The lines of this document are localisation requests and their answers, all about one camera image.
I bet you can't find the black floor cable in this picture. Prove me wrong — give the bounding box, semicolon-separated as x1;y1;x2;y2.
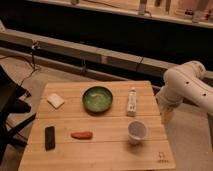
0;43;43;88

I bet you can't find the white tube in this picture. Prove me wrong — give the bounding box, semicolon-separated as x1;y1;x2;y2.
127;87;137;117

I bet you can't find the black rectangular bar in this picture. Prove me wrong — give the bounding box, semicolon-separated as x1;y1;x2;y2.
45;126;55;150

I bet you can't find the red pepper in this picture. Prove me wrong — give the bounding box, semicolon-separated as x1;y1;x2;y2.
71;131;93;140

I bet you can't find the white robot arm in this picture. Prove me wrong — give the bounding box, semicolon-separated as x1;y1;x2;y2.
156;61;213;124

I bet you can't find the white sponge block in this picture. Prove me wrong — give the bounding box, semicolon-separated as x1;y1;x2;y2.
47;93;65;109

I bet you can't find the black chair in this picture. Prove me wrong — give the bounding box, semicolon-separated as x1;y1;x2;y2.
0;65;35;164

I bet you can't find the wooden table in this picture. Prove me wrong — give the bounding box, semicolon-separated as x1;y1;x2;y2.
18;81;176;171

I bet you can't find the white paper cup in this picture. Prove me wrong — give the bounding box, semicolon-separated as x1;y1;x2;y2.
128;120;147;145

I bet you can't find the green ceramic bowl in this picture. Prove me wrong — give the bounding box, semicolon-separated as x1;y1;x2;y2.
82;86;113;113

